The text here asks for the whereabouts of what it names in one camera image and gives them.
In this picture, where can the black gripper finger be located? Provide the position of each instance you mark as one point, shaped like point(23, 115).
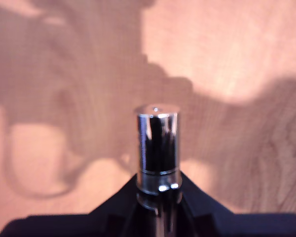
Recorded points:
point(118, 217)
point(199, 209)

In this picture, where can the metallic silver laser pointer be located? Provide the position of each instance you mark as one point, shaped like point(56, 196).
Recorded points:
point(158, 143)

